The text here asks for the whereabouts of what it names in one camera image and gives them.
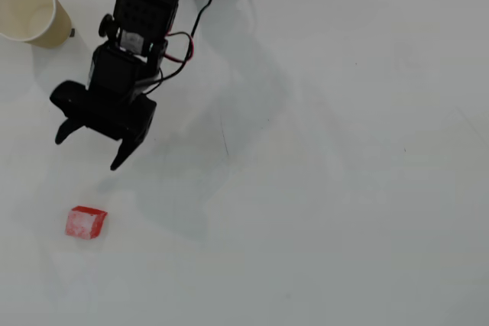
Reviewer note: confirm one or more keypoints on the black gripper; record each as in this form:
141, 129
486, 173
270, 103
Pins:
121, 115

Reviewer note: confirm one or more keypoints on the red cube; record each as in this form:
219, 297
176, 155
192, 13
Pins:
82, 223

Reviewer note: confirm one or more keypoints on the beige paper cup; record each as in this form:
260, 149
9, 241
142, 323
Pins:
57, 24

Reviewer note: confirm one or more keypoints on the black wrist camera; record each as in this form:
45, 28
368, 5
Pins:
67, 99

